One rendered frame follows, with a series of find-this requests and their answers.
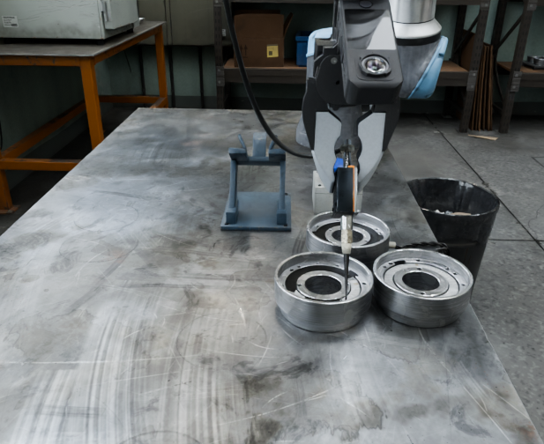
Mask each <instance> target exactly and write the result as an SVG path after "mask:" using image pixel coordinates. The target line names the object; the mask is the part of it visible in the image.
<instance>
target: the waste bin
mask: <svg viewBox="0 0 544 444"><path fill-rule="evenodd" d="M406 183H407V185H408V187H409V188H410V190H411V192H412V194H413V196H414V198H415V200H416V202H417V204H418V205H419V207H420V209H421V212H422V213H423V215H424V217H425V219H426V220H427V222H428V225H429V227H430V229H431V231H432V232H433V234H434V235H435V237H436V240H437V242H438V243H440V242H442V243H445V244H446V245H447V246H448V249H449V250H450V251H451V257H452V258H454V259H456V260H458V261H459V262H461V263H462V264H464V265H465V266H466V267H467V268H468V269H469V270H470V272H471V273H472V275H473V288H474V284H475V281H476V278H477V275H478V272H479V268H480V266H481V260H482V257H483V255H484V251H485V248H486V246H487V242H488V239H489V237H490V234H491V231H492V228H493V225H494V223H495V220H496V214H497V212H498V211H499V208H500V202H499V199H498V198H497V197H496V196H495V195H494V194H492V193H491V192H489V191H488V190H486V189H484V188H483V187H481V186H478V185H476V184H473V183H471V182H467V181H461V180H456V179H450V178H439V177H428V178H419V179H415V180H411V181H407V182H406ZM436 210H439V211H440V212H436ZM447 211H449V212H451V211H452V212H453V213H455V212H463V213H469V214H471V215H454V214H446V213H445V212H447ZM443 212H444V213H443ZM473 288H472V291H471V296H472V292H473ZM471 296H470V299H471Z"/></svg>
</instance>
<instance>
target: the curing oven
mask: <svg viewBox="0 0 544 444"><path fill-rule="evenodd" d="M137 26H140V24H139V10H138V0H0V38H4V43H5V44H12V43H13V41H12V38H51V39H96V44H97V45H99V46H100V45H105V43H104V39H106V38H108V37H110V36H113V35H115V34H118V33H121V32H124V31H126V30H127V33H133V28H135V27H137Z"/></svg>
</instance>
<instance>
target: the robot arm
mask: <svg viewBox="0 0 544 444"><path fill-rule="evenodd" d="M435 11H436V0H334V1H333V17H332V27H330V28H325V29H320V30H316V31H315V32H313V33H312V34H311V35H310V36H309V43H308V54H306V57H307V76H306V93H305V94H304V96H303V100H302V116H301V118H300V121H299V123H298V126H297V129H296V142H297V143H298V144H301V145H303V146H305V147H309V148H310V149H311V152H312V155H313V159H314V161H315V165H316V168H317V173H318V175H319V178H320V180H321V182H322V183H323V184H324V186H325V188H326V189H327V191H328V192H329V193H333V190H334V186H335V181H336V177H335V173H334V169H333V168H334V165H335V163H336V160H337V157H336V153H335V150H334V149H337V148H340V146H341V145H342V144H343V140H345V139H350V140H351V143H352V145H354V148H355V149H358V148H359V150H358V152H357V153H356V157H357V161H358V166H357V177H358V178H357V188H358V189H357V194H358V193H360V192H361V190H362V189H363V188H364V187H365V185H366V184H367V183H368V182H369V180H370V178H371V177H372V175H373V173H374V172H375V171H376V168H377V166H378V164H379V162H380V160H381V158H382V156H383V154H384V152H385V150H386V148H387V146H388V144H389V142H390V140H391V137H392V134H393V132H394V130H395V129H396V126H397V124H398V121H399V113H400V100H399V98H407V99H408V100H409V99H411V98H412V99H426V98H428V97H430V96H431V95H432V94H433V92H434V90H435V88H436V82H437V79H438V76H439V72H440V70H441V66H442V63H443V57H444V53H445V50H446V47H447V43H448V39H447V38H446V37H444V36H441V30H442V27H441V25H440V24H439V23H438V22H437V21H436V19H435ZM361 106H362V107H363V109H364V110H365V111H367V112H366V113H365V114H363V113H362V110H361Z"/></svg>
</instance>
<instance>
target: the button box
mask: <svg viewBox="0 0 544 444"><path fill-rule="evenodd" d="M362 191H363V189H362V190H361V192H360V193H358V194H357V200H358V201H357V210H359V211H361V200H362ZM312 200H313V211H314V215H317V214H319V213H322V212H326V211H332V208H333V207H332V206H333V193H329V192H328V191H327V189H326V188H325V186H324V184H323V183H322V182H321V180H320V178H319V175H318V173H317V171H314V172H313V190H312Z"/></svg>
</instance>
